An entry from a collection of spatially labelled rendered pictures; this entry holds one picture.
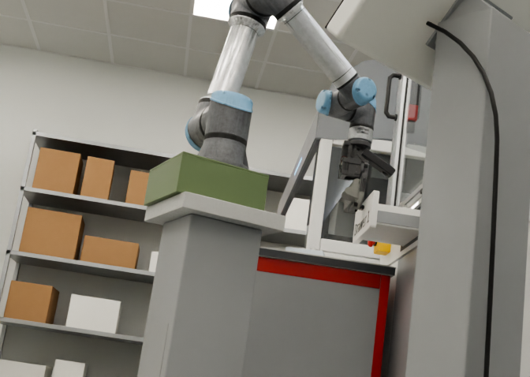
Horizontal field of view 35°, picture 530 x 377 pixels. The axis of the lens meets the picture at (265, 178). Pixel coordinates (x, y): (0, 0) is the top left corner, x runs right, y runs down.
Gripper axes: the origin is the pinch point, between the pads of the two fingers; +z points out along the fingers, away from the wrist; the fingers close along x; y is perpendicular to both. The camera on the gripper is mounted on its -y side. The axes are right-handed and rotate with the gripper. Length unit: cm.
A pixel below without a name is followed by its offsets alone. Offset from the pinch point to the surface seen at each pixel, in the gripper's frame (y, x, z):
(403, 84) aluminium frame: -17, -39, -58
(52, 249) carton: 160, -364, -24
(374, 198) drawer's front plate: -1.7, 14.5, 0.5
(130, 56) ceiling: 135, -387, -190
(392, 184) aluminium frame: -17.1, -39.1, -19.5
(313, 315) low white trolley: 8.4, -11.3, 33.4
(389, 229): -8.3, 7.5, 7.4
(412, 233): -15.5, 7.0, 7.4
